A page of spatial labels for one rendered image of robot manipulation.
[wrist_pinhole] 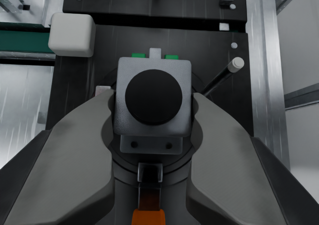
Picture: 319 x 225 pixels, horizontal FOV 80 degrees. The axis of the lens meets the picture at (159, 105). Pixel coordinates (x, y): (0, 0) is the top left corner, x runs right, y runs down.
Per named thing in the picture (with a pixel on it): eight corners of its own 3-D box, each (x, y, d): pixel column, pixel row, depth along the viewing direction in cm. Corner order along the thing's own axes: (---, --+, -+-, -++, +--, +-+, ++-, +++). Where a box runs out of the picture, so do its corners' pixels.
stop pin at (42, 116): (62, 126, 26) (47, 123, 22) (53, 126, 26) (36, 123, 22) (64, 116, 26) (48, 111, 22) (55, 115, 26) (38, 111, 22)
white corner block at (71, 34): (97, 63, 25) (87, 49, 21) (62, 62, 25) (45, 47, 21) (100, 31, 26) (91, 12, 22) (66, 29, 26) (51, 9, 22)
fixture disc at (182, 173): (213, 187, 21) (219, 192, 19) (84, 183, 21) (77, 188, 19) (211, 66, 24) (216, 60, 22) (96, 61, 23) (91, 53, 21)
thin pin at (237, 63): (207, 97, 21) (245, 68, 13) (200, 97, 21) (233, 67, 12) (207, 90, 21) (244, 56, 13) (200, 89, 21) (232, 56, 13)
